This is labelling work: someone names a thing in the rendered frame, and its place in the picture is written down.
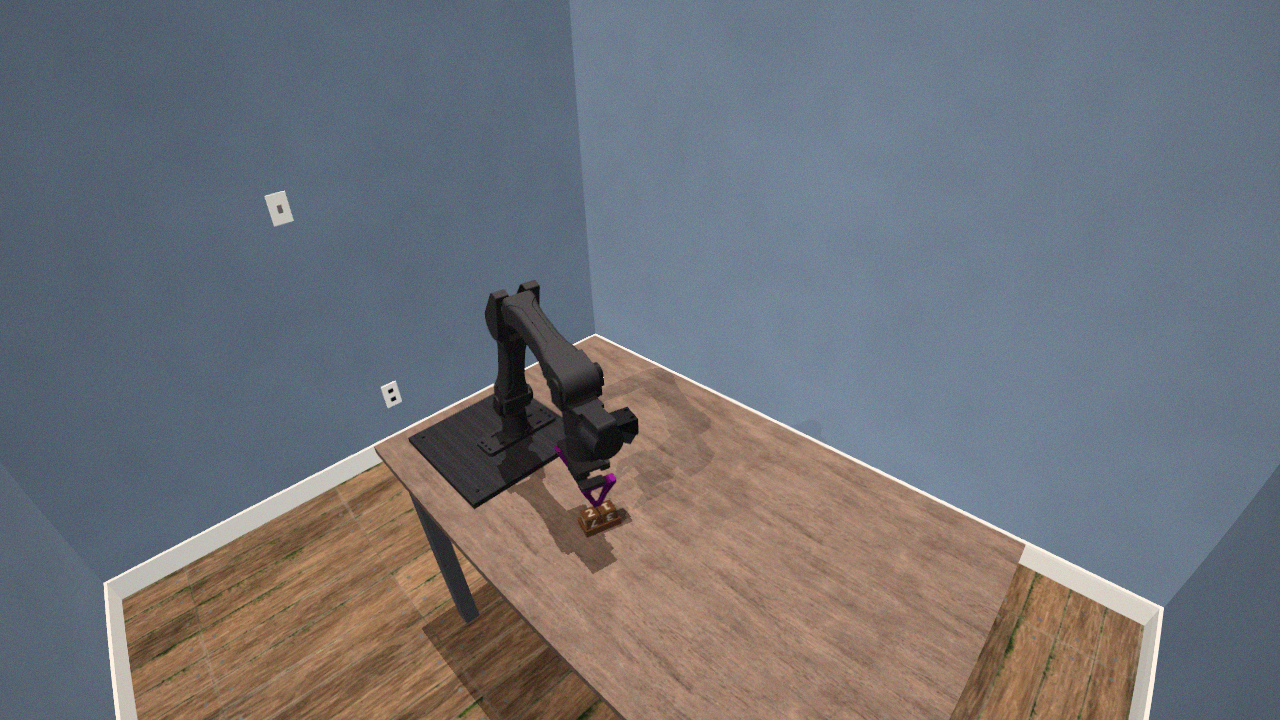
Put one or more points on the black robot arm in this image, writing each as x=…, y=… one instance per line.
x=569, y=372

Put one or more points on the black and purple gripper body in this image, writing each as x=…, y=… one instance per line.
x=579, y=465

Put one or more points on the brown wooden tray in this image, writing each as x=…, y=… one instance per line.
x=599, y=528

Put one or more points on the brown number cube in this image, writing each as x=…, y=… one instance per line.
x=590, y=517
x=607, y=511

